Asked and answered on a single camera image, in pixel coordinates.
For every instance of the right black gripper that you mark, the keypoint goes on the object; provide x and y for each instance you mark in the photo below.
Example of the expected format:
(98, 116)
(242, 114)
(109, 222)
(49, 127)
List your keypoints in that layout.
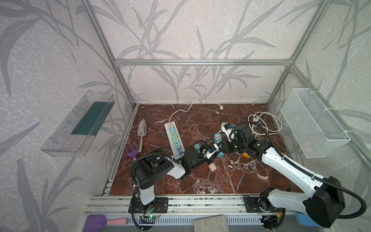
(225, 149)

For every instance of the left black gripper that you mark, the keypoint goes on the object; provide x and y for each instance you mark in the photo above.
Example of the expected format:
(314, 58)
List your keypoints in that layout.
(211, 161)

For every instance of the white multicolour power strip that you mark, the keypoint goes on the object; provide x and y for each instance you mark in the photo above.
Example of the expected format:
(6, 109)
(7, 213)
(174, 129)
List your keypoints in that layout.
(176, 153)

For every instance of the blue power strip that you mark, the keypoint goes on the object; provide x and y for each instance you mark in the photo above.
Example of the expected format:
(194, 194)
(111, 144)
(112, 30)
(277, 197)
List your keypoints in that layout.
(218, 139)

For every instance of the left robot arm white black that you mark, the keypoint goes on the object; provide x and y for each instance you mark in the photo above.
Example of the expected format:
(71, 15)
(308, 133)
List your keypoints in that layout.
(149, 169)

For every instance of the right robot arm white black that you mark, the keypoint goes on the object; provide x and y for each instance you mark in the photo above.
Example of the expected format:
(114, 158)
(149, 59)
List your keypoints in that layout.
(322, 199)

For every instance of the orange power strip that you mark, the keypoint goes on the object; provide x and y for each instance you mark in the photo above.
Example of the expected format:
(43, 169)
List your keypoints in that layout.
(246, 155)

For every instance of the metal garden trowel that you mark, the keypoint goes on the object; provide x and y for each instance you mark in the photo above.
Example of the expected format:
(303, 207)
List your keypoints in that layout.
(142, 132)

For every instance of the purple pink hand rake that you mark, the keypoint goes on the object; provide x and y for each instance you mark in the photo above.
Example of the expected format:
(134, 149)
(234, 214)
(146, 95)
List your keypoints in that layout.
(132, 151)

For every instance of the grey sponge block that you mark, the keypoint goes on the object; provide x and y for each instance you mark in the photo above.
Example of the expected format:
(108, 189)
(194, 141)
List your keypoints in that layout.
(217, 223)

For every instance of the blue sponge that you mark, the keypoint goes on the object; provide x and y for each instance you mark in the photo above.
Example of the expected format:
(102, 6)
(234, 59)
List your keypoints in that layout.
(305, 220)

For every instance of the purple pink brush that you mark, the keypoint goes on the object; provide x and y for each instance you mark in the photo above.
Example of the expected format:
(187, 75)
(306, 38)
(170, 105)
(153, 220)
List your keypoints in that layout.
(95, 223)

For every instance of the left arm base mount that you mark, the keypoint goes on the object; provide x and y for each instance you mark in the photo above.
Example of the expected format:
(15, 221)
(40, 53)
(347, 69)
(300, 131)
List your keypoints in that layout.
(159, 205)

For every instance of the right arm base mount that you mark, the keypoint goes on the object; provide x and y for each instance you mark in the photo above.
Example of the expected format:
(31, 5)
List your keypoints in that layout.
(257, 204)

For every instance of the white wire mesh basket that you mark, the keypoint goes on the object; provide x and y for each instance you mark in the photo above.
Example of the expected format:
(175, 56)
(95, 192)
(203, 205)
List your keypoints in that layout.
(315, 128)

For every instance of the clear plastic wall tray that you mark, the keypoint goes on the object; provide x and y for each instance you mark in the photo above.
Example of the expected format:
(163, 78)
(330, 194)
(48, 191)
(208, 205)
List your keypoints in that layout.
(76, 133)

